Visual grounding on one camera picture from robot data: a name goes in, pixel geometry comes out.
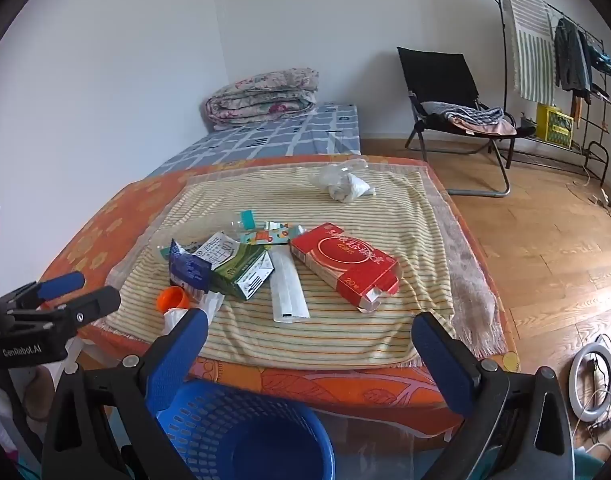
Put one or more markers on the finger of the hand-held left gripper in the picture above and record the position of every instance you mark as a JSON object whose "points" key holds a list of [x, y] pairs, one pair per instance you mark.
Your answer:
{"points": [[62, 284], [90, 307]]}

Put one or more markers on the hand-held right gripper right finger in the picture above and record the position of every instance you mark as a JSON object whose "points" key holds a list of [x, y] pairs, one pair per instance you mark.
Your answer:
{"points": [[445, 365]]}

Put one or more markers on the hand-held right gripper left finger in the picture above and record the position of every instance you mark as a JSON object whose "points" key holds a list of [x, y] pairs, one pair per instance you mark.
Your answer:
{"points": [[178, 360]]}

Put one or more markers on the orange cup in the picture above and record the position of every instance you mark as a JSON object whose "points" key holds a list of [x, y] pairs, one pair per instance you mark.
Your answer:
{"points": [[170, 299]]}

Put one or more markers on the white paper wrapper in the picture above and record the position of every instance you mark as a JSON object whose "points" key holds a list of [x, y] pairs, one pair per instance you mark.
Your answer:
{"points": [[213, 305]]}

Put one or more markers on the dark blue packet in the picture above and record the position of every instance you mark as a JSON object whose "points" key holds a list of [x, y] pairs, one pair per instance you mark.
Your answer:
{"points": [[185, 267]]}

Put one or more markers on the green and white carton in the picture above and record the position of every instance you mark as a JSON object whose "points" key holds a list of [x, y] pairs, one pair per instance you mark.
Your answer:
{"points": [[235, 270]]}

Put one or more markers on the blue plastic basket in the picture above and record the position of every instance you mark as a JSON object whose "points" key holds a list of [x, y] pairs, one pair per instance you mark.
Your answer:
{"points": [[265, 440]]}

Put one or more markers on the long white blister strip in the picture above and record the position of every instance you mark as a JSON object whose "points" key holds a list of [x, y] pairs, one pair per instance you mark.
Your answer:
{"points": [[288, 295]]}

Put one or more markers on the red cardboard box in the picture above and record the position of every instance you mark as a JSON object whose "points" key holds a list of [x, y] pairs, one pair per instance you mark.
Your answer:
{"points": [[335, 260]]}

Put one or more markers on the colourful printed tube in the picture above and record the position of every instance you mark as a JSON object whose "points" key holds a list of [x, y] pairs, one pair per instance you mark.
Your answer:
{"points": [[265, 235]]}

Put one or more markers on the person's left hand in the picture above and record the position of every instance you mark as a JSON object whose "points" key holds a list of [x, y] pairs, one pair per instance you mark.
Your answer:
{"points": [[37, 390]]}

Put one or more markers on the yellow striped towel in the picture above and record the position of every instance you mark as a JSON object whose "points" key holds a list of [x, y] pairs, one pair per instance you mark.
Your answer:
{"points": [[360, 340]]}

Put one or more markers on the clear bottle with teal label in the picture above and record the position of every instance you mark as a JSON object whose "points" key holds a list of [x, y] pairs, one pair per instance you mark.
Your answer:
{"points": [[247, 219]]}

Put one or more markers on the clear plastic bag with tissue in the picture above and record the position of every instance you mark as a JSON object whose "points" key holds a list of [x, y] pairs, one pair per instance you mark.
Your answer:
{"points": [[345, 187]]}

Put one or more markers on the white power strip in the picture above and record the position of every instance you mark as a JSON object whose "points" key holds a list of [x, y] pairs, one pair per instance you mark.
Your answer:
{"points": [[599, 197]]}

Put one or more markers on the pink cloth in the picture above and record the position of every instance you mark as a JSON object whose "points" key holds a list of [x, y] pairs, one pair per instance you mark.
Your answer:
{"points": [[495, 129]]}

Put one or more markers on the bed with blue plaid sheet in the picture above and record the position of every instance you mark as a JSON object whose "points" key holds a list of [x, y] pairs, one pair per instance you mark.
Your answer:
{"points": [[285, 135]]}

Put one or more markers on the dark striped cloth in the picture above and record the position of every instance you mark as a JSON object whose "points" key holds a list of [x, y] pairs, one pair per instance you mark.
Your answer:
{"points": [[475, 114]]}

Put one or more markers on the yellow plastic crate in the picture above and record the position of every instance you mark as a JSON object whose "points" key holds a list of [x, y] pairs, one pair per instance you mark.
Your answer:
{"points": [[553, 125]]}

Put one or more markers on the folded floral quilt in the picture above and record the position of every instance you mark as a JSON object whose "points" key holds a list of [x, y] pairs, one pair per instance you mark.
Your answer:
{"points": [[265, 95]]}

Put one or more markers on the black folding chair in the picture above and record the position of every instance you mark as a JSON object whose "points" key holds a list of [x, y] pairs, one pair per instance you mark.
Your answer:
{"points": [[435, 75]]}

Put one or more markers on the black metal clothes rack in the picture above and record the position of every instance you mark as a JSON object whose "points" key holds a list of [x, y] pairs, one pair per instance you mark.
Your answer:
{"points": [[508, 60]]}

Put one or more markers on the dark hanging jacket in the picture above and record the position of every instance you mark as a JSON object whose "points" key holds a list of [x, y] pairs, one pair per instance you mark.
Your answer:
{"points": [[570, 60]]}

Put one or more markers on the green striped hanging towel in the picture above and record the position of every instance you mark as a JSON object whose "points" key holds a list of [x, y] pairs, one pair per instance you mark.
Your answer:
{"points": [[530, 45]]}

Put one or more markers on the teal hanging garment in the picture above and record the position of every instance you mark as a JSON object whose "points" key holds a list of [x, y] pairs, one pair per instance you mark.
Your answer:
{"points": [[603, 62]]}

